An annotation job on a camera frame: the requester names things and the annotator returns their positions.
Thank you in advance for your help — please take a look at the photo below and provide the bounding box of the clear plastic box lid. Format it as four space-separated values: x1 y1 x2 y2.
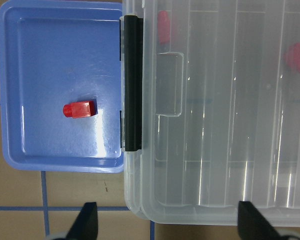
121 0 300 227

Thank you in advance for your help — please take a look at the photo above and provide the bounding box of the blue plastic tray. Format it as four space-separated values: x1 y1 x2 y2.
0 0 124 173

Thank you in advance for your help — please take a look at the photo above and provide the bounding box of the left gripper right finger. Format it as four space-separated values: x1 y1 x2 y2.
237 201 281 240

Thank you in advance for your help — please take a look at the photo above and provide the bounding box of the black box latch handle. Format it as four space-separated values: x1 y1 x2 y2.
120 15 144 152

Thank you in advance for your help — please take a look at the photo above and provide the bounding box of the red block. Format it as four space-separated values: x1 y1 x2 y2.
283 42 300 73
157 10 171 44
62 100 97 119

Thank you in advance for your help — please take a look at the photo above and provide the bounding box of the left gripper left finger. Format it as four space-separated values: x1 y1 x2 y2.
65 202 98 240

